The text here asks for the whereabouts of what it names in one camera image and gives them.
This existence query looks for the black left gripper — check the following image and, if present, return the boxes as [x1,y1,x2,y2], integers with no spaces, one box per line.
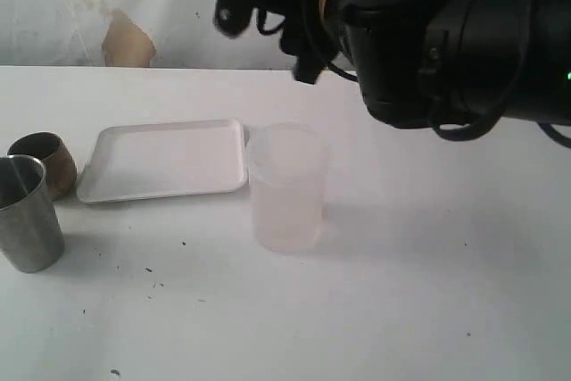
[256,0,448,129]

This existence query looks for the brown wooden cup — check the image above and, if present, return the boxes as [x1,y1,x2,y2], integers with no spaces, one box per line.
[7,132,78,201]

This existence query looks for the stainless steel cup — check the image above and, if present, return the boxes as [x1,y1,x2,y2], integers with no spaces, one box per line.
[1,154,64,274]

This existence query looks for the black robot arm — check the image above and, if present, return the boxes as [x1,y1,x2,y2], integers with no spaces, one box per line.
[257,0,570,142]

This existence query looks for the translucent plastic container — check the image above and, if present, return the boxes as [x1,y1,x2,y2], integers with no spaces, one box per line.
[245,123,329,253]

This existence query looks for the white rectangular tray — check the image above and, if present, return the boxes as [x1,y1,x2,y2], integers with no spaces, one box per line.
[77,119,247,204]

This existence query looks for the white backdrop sheet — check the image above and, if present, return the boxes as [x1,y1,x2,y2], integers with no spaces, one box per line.
[1,0,293,70]

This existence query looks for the black cable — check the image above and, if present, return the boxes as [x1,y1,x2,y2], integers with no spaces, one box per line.
[253,0,571,150]

